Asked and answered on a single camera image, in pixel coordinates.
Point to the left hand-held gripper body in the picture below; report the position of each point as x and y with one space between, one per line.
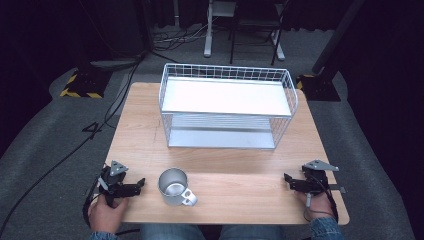
113 178

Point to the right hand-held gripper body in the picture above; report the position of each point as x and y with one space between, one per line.
316 178

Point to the person's right hand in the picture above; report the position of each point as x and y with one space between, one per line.
316 206

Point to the person's left hand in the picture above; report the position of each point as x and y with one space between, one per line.
106 213

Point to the silver metal mug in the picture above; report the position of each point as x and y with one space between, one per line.
173 190

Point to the black stand base striped edge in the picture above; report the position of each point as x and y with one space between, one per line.
318 87
85 85

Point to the black slanted stand pole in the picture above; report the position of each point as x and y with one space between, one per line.
336 36

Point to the black metal chair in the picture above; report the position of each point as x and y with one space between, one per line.
253 30

